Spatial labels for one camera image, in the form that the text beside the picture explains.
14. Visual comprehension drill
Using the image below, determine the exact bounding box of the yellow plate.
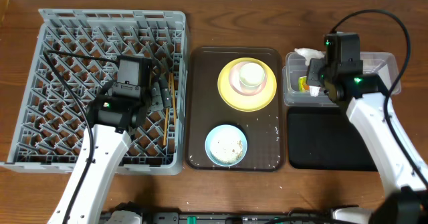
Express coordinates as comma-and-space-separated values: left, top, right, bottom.
217, 58, 277, 112

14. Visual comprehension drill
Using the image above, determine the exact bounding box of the clear plastic bin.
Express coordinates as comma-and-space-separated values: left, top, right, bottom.
282, 52, 399, 107

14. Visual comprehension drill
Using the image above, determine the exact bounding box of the pink bowl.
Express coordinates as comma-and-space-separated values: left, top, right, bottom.
229, 61, 267, 96

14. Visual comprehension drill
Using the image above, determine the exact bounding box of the white napkin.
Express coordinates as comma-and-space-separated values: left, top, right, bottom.
294, 48, 324, 97

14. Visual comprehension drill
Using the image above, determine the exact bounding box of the grey plastic dishwasher rack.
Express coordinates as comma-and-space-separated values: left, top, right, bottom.
3, 9, 189, 175

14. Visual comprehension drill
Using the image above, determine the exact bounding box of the green snack wrapper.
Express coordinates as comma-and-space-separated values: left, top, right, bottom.
298, 76, 310, 92

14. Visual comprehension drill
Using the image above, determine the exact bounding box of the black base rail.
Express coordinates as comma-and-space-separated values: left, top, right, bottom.
100, 202, 399, 224

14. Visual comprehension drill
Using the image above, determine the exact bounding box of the cream white cup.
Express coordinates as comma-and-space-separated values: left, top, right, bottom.
239, 62, 265, 88

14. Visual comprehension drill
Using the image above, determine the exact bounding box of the wooden chopstick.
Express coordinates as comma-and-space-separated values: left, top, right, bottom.
170, 72, 177, 127
163, 108, 170, 147

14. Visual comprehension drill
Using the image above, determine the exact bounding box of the dark brown serving tray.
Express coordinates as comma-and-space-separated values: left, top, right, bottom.
185, 47, 286, 172

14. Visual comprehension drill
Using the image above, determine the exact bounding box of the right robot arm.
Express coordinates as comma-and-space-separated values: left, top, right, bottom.
306, 58, 427, 223

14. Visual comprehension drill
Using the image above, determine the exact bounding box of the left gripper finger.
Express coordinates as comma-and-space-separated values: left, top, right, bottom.
158, 77, 172, 108
149, 82, 163, 112

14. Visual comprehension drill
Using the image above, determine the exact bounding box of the leftover rice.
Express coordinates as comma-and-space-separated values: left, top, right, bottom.
210, 130, 243, 164

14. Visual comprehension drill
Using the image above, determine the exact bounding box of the black tray bin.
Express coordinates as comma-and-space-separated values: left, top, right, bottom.
287, 107, 377, 171

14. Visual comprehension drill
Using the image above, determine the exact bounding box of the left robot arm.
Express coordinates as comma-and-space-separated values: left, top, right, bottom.
48, 81, 151, 223

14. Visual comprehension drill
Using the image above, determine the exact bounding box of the light blue bowl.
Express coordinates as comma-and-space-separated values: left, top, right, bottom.
205, 124, 248, 167

